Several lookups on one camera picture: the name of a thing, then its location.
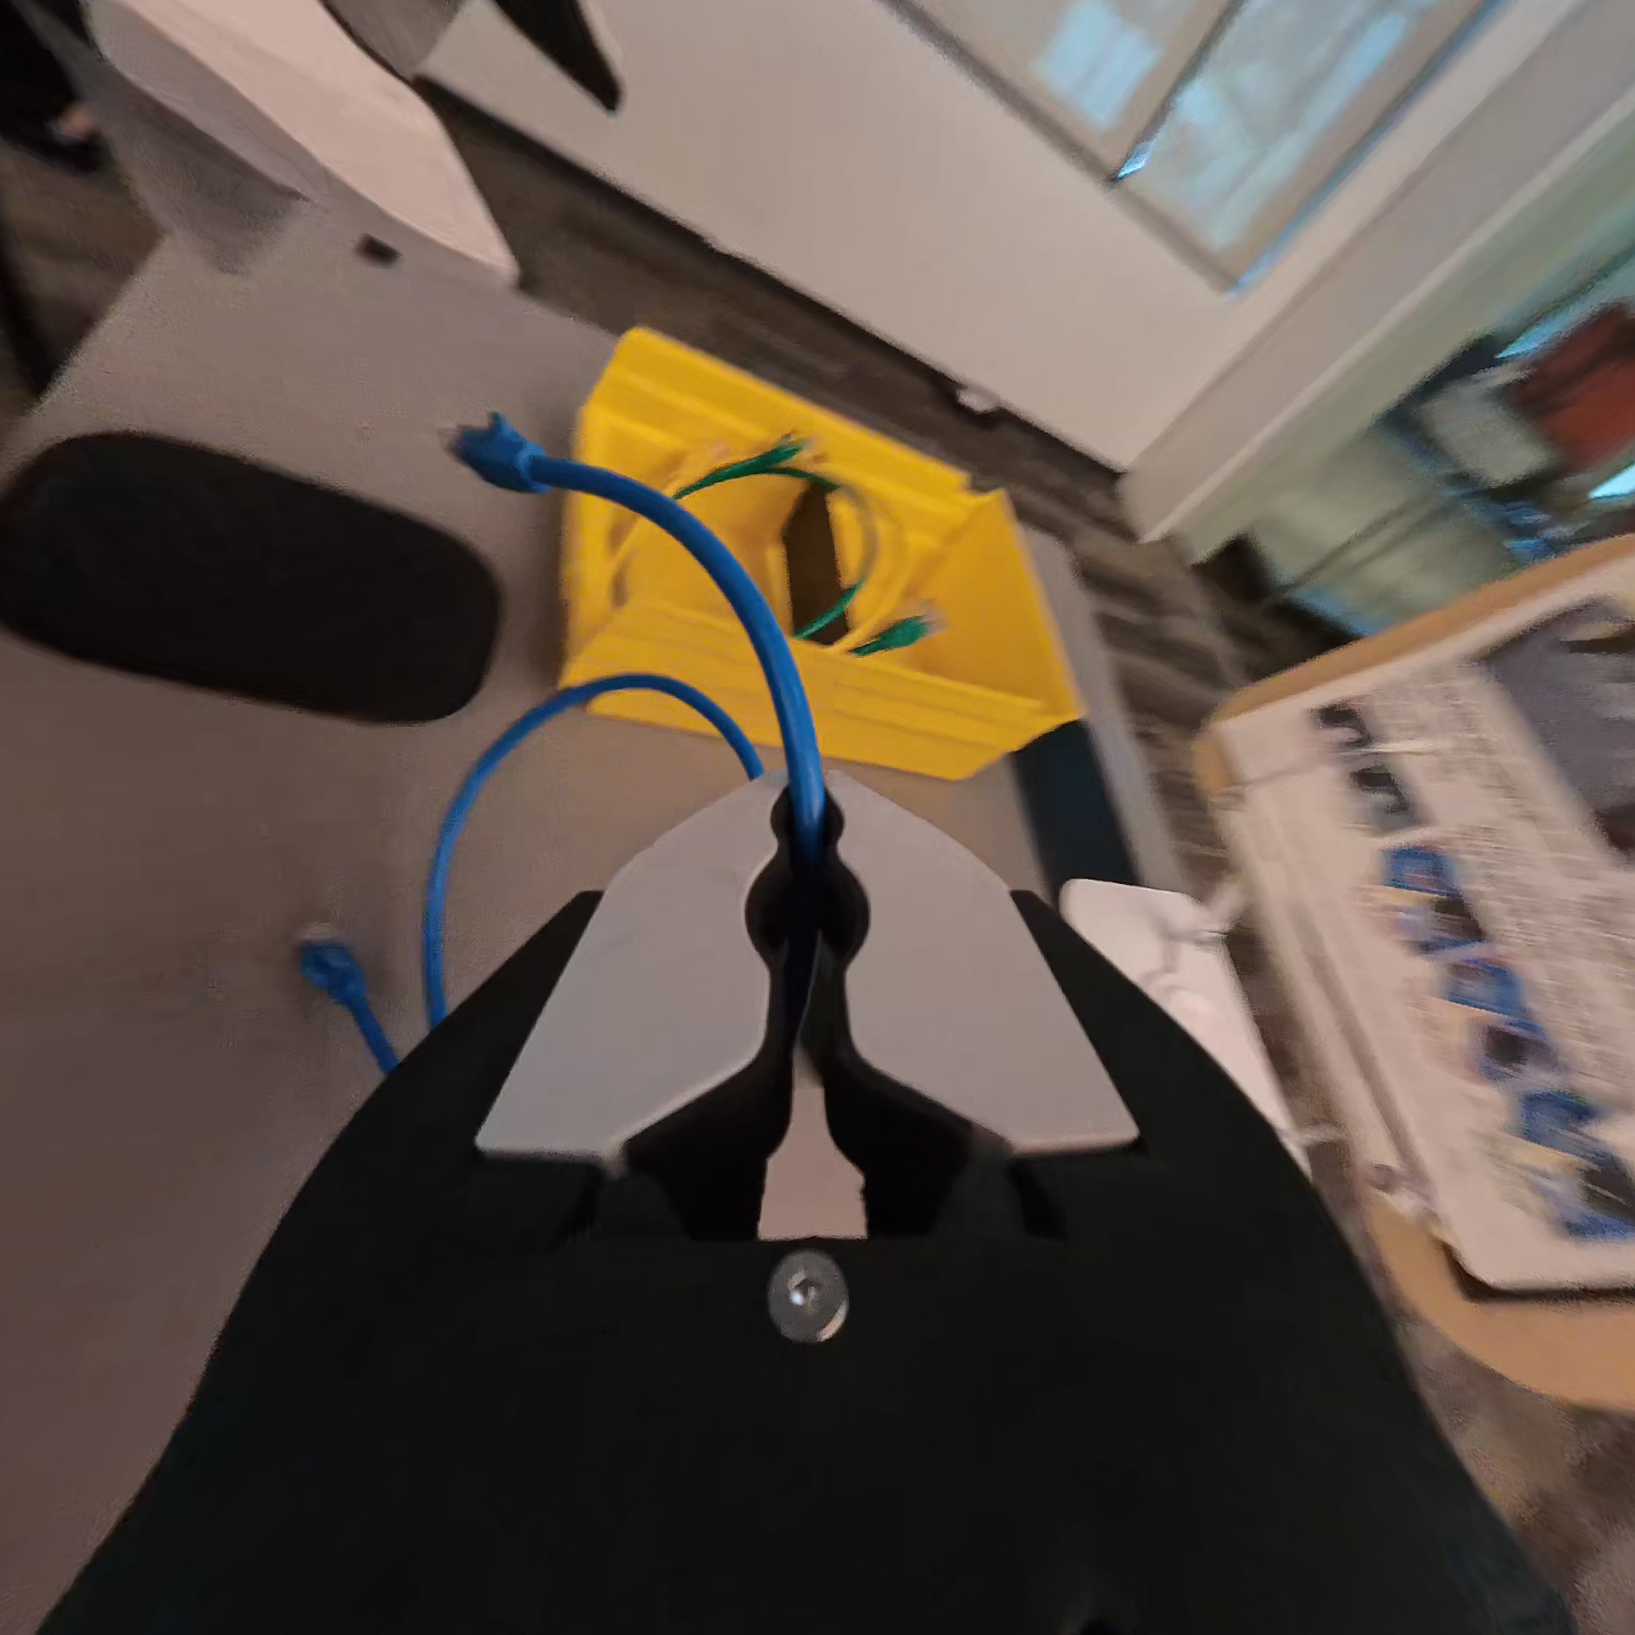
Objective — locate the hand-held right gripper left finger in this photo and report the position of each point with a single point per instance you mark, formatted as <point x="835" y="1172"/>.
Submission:
<point x="639" y="996"/>

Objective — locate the printed instruction poster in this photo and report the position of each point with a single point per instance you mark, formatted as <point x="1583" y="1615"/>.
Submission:
<point x="1443" y="818"/>

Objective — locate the storage shelf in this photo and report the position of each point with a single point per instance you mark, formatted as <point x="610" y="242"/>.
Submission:
<point x="1533" y="421"/>

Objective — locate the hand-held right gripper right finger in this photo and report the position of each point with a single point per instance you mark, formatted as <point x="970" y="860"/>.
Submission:
<point x="971" y="1008"/>

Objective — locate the black wrist rest pad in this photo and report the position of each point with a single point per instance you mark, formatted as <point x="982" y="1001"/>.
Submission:
<point x="231" y="574"/>

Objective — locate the large paned window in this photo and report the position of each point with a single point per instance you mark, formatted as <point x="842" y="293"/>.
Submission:
<point x="1278" y="140"/>

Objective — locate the white box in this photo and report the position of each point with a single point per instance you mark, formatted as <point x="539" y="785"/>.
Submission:
<point x="319" y="140"/>

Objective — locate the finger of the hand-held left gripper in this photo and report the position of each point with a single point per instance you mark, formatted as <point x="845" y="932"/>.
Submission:
<point x="575" y="51"/>
<point x="403" y="32"/>

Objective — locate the yellow plastic bin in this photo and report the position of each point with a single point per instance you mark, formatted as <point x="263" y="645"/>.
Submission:
<point x="920" y="715"/>

